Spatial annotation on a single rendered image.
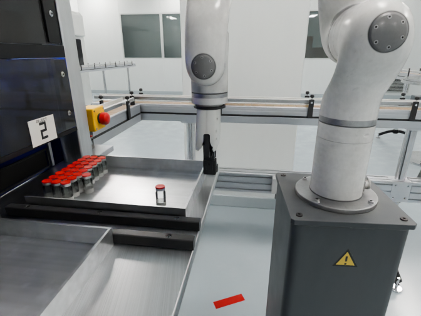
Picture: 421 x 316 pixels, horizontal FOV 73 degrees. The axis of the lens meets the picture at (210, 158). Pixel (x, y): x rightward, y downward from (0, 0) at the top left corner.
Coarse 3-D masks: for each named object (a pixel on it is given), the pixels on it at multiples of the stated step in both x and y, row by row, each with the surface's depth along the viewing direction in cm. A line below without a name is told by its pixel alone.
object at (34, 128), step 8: (32, 120) 64; (40, 120) 66; (48, 120) 69; (32, 128) 64; (40, 128) 66; (48, 128) 69; (32, 136) 64; (40, 136) 67; (48, 136) 69; (56, 136) 72; (40, 144) 67
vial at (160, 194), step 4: (164, 188) 60; (156, 192) 60; (160, 192) 60; (164, 192) 60; (156, 196) 60; (160, 196) 60; (164, 196) 61; (156, 200) 61; (160, 200) 60; (164, 200) 61; (156, 204) 61; (160, 204) 61; (164, 204) 61
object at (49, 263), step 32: (0, 224) 51; (32, 224) 50; (64, 224) 49; (0, 256) 46; (32, 256) 46; (64, 256) 46; (96, 256) 44; (0, 288) 40; (32, 288) 40; (64, 288) 36
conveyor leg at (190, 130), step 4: (188, 124) 159; (192, 124) 159; (188, 128) 160; (192, 128) 160; (188, 132) 161; (192, 132) 161; (188, 136) 162; (192, 136) 162; (188, 140) 163; (192, 140) 162; (188, 144) 164; (192, 144) 163; (188, 148) 164; (192, 148) 164; (188, 152) 165; (192, 152) 165; (188, 156) 166; (192, 156) 166
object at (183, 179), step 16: (112, 160) 82; (128, 160) 81; (144, 160) 81; (160, 160) 80; (176, 160) 79; (192, 160) 79; (112, 176) 76; (128, 176) 76; (144, 176) 76; (160, 176) 76; (176, 176) 76; (192, 176) 76; (96, 192) 68; (112, 192) 68; (128, 192) 68; (144, 192) 68; (176, 192) 68; (192, 192) 60; (80, 208) 58; (96, 208) 57; (112, 208) 57; (128, 208) 56; (144, 208) 56; (160, 208) 55; (176, 208) 54; (192, 208) 61
